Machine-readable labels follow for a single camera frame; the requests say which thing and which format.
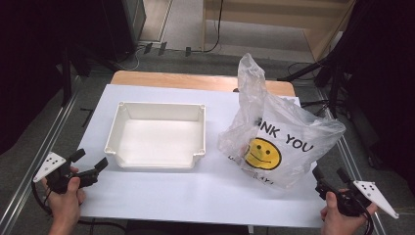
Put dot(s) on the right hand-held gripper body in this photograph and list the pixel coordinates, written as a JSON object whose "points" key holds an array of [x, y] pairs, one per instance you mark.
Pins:
{"points": [[372, 194]]}

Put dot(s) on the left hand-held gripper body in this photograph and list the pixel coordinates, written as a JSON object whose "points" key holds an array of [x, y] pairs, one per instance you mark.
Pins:
{"points": [[49, 164]]}

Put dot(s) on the clear smiley plastic bag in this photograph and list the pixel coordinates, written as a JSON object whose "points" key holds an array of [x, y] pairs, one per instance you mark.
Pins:
{"points": [[293, 153]]}

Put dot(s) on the white plastic bin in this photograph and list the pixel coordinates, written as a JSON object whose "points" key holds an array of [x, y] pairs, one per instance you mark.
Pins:
{"points": [[156, 140]]}

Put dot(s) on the person's left hand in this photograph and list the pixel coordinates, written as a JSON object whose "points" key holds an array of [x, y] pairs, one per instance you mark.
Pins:
{"points": [[65, 205]]}

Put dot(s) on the person's right hand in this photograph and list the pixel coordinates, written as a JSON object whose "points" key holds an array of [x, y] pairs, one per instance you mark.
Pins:
{"points": [[339, 225]]}

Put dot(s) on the black upright stand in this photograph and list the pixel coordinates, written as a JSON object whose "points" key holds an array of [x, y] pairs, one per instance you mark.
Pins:
{"points": [[67, 81]]}

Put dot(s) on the white table board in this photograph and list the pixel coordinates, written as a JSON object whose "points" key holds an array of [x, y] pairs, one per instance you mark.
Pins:
{"points": [[179, 196]]}

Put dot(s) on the black tripod stand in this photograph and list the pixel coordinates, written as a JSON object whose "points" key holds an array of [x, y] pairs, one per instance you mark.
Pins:
{"points": [[334, 88]]}

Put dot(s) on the dark curtain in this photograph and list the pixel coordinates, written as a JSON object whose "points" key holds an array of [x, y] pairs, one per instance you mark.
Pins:
{"points": [[26, 65], [385, 81]]}

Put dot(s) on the wooden table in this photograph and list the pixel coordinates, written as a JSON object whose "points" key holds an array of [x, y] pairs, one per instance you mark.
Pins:
{"points": [[179, 80]]}

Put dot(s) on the black cabinet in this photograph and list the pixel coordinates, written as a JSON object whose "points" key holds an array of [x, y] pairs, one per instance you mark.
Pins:
{"points": [[120, 26]]}

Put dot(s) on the light wooden shelf unit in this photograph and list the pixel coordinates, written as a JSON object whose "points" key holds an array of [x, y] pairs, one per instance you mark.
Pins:
{"points": [[261, 19]]}

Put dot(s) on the aluminium floor rail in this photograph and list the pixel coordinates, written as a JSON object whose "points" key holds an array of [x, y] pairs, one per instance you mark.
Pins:
{"points": [[346, 153], [48, 137]]}

